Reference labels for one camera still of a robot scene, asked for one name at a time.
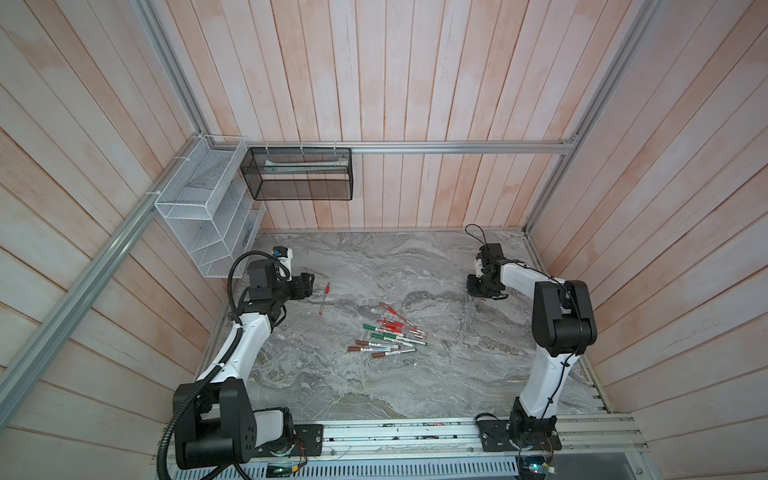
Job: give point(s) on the black wire mesh basket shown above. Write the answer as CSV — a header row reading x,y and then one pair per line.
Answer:
x,y
299,173

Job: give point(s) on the brown marker pen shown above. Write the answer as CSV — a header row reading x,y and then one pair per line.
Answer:
x,y
368,349
377,345
383,354

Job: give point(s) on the lower brown marker pen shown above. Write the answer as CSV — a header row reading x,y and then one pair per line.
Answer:
x,y
383,354

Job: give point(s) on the lower green marker pen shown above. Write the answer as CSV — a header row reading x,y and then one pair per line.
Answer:
x,y
394,338

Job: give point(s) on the left brown marker pen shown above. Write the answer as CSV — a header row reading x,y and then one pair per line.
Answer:
x,y
368,349

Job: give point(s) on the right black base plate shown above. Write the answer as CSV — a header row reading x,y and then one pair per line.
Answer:
x,y
510,436

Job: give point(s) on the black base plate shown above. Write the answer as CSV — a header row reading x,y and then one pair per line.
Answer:
x,y
307,440
510,436

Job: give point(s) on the red gel pen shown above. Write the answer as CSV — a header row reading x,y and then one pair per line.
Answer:
x,y
324,299
392,311
405,333
397,325

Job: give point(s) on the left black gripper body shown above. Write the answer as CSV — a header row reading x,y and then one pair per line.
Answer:
x,y
298,289

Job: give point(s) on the horizontal aluminium wall rail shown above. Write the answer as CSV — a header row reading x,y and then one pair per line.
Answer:
x,y
557,147

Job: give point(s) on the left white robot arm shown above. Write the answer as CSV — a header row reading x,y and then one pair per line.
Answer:
x,y
214,425

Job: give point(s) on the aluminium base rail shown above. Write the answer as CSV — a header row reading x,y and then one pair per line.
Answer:
x,y
602,446

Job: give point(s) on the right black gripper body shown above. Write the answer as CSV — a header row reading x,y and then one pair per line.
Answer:
x,y
477,286

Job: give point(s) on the white wire mesh shelf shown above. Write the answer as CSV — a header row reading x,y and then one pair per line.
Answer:
x,y
208,205

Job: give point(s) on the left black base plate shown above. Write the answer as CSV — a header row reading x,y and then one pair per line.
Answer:
x,y
307,440

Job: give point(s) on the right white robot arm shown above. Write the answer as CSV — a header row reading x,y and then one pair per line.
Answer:
x,y
563,326

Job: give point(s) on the upper brown marker pen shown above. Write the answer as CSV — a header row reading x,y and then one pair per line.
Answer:
x,y
377,345

